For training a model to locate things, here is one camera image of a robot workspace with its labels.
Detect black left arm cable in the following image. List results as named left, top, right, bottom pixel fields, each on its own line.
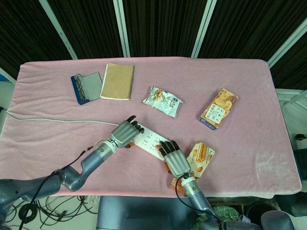
left=18, top=144, right=102, bottom=230

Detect blue glasses case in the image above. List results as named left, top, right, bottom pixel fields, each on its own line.
left=70, top=74, right=92, bottom=106

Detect black floor cables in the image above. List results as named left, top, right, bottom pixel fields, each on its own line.
left=6, top=195, right=101, bottom=226

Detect white partition post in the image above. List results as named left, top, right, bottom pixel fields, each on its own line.
left=39, top=0, right=78, bottom=60
left=113, top=0, right=131, bottom=58
left=267, top=21, right=307, bottom=68
left=191, top=0, right=217, bottom=58

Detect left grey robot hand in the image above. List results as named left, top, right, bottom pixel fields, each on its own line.
left=109, top=115, right=144, bottom=150

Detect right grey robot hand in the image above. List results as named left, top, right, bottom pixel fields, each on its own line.
left=157, top=140, right=192, bottom=179

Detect grey glasses cloth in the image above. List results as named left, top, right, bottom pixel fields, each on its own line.
left=82, top=71, right=103, bottom=101

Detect blue-grey robot torso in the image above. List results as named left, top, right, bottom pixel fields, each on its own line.
left=96, top=196, right=200, bottom=230

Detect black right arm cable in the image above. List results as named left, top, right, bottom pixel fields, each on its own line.
left=175, top=175, right=227, bottom=230

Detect brown spiral notebook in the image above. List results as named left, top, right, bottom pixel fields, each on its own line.
left=99, top=62, right=135, bottom=101

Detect blue orange biscuit box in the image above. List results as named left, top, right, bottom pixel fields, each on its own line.
left=198, top=88, right=239, bottom=131

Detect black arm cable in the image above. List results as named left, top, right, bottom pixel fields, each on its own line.
left=18, top=144, right=102, bottom=230
left=175, top=175, right=227, bottom=230

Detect white green snack bag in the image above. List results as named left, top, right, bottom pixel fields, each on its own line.
left=142, top=85, right=184, bottom=118

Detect pink table cloth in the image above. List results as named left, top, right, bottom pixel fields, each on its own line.
left=0, top=56, right=303, bottom=198

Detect black wire-frame glasses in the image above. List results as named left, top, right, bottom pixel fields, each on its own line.
left=75, top=75, right=87, bottom=100

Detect orange egg roll box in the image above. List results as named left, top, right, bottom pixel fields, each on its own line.
left=169, top=140, right=215, bottom=190

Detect green checked cloth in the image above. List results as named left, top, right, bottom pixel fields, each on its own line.
left=210, top=203, right=241, bottom=219

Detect white power strip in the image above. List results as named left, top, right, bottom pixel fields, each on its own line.
left=130, top=124, right=172, bottom=160

